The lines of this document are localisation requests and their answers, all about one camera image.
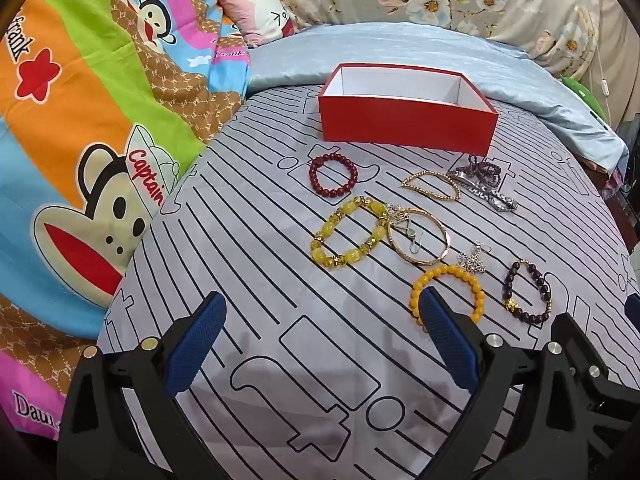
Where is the gold bead bracelet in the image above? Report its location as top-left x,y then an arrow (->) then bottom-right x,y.
402,171 -> 460,204

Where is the dark bedside furniture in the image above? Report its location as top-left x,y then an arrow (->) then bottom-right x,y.
585,115 -> 640,261

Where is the dark red bead bracelet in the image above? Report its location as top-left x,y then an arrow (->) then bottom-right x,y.
308,154 -> 359,196

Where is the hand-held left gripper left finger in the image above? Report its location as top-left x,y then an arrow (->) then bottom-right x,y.
57,290 -> 227,480

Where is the orange bead bracelet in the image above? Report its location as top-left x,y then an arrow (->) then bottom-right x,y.
410,265 -> 487,323

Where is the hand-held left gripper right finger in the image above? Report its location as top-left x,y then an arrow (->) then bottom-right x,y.
419,287 -> 592,480

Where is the white cable with switch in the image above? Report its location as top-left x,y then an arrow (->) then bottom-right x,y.
582,5 -> 618,126

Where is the garnet bracelet with gold charm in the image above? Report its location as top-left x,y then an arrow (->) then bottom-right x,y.
502,259 -> 552,318

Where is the red cardboard box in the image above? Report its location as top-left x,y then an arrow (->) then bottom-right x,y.
318,63 -> 500,157

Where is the colourful cartoon monkey blanket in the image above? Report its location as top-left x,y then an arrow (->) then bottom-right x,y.
0,0 -> 251,433

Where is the silver triangle earring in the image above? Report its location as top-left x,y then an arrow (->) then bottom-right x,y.
392,212 -> 426,253

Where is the grey striped bed sheet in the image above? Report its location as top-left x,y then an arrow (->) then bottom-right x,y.
95,85 -> 640,480

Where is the silver metal wristwatch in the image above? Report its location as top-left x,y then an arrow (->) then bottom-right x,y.
447,167 -> 519,212

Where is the pink rabbit pillow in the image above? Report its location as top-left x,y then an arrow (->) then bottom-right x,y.
216,0 -> 301,48

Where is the light blue satin blanket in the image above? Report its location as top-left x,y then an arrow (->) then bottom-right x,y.
247,22 -> 628,163

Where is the gold bangle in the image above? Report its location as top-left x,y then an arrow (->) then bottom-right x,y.
387,207 -> 451,264

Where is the small dark purple bead bracelet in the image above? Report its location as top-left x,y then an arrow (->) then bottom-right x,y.
467,154 -> 503,181

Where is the green plastic object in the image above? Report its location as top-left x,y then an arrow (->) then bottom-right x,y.
560,75 -> 608,121

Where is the chunky yellow bead bracelet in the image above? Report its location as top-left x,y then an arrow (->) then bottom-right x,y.
311,197 -> 390,268

